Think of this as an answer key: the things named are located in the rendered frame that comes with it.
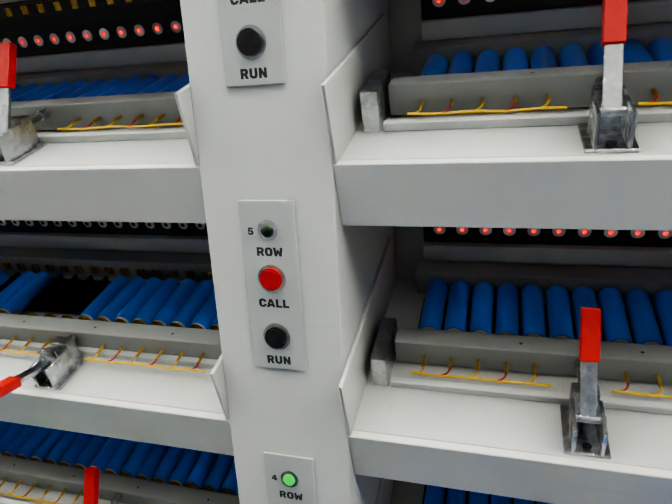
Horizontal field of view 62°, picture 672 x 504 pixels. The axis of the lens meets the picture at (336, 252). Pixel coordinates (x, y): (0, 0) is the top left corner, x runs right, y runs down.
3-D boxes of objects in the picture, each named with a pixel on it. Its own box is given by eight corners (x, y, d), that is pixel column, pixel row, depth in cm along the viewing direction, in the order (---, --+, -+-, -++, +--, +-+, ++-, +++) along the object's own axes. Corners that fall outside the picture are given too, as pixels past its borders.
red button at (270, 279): (281, 292, 38) (279, 269, 37) (259, 291, 38) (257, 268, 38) (286, 287, 38) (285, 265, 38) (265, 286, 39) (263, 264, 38)
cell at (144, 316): (183, 292, 58) (151, 334, 53) (168, 291, 58) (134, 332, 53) (178, 277, 57) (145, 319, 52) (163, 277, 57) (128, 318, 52)
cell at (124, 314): (166, 291, 58) (132, 332, 53) (151, 290, 59) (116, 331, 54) (161, 277, 57) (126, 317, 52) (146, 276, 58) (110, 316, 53)
